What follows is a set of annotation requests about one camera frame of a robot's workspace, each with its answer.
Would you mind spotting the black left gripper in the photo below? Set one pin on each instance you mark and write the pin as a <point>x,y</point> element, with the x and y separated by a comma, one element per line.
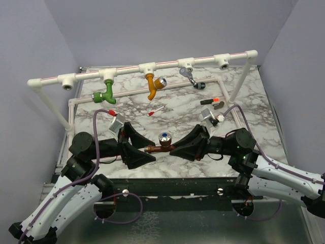
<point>134,157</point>

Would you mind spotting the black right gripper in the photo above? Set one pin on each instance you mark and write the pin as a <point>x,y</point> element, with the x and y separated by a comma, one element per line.
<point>197,150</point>

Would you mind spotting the brown water faucet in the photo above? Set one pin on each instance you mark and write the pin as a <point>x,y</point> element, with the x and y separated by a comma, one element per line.
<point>165,144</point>

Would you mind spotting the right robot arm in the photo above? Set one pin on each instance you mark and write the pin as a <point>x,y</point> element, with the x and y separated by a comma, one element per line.
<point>259,175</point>

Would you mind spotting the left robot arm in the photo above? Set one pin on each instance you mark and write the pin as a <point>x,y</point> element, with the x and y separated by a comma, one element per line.
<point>80,185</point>

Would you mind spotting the green water faucet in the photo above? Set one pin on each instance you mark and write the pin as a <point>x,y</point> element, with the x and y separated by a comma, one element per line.
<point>99,97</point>

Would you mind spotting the orange water faucet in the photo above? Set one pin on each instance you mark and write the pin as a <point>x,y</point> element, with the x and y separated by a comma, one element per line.
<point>154,85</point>

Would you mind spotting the grey silver water faucet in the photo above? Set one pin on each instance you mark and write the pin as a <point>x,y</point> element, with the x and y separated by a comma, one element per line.
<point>187,74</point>

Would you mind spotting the red white marker pen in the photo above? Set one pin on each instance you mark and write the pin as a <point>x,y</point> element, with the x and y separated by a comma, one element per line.
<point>156,110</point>

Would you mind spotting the beige mini stapler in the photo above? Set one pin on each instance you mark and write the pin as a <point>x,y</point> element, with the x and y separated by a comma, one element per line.
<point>218,105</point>

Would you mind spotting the black orange highlighter marker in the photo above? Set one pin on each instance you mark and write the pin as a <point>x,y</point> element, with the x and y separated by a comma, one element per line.
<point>209,101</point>

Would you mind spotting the aluminium table frame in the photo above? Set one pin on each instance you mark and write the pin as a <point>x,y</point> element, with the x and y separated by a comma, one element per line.
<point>181,113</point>

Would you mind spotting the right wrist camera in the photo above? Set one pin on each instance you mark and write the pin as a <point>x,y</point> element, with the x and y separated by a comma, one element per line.
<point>210,119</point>

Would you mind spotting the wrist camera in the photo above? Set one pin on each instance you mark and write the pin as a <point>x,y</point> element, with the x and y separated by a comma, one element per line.
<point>210,119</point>
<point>116,124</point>

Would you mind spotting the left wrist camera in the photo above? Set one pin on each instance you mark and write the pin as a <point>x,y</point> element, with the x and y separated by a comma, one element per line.
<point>116,124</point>

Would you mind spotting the dark grey hose nozzle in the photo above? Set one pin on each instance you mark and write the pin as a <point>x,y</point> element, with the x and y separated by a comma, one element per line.
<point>200,85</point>

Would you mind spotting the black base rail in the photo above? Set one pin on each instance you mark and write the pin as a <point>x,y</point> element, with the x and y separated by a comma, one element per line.
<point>172,194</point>

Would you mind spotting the white pvc pipe frame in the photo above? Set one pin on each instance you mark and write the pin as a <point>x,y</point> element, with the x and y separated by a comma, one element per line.
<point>68,81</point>

